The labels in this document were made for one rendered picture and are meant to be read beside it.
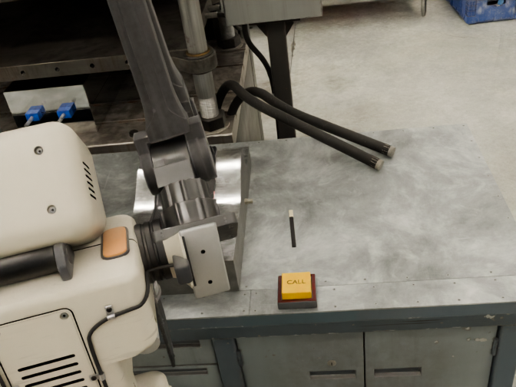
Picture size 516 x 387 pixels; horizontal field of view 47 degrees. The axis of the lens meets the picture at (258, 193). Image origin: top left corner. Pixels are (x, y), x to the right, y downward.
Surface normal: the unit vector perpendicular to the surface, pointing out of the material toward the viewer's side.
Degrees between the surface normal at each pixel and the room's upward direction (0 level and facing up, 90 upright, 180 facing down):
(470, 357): 90
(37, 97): 90
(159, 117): 77
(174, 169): 38
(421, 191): 0
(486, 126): 0
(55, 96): 90
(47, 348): 82
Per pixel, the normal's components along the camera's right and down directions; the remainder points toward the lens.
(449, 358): -0.04, 0.58
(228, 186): -0.13, -0.44
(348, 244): -0.12, -0.81
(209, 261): 0.22, 0.42
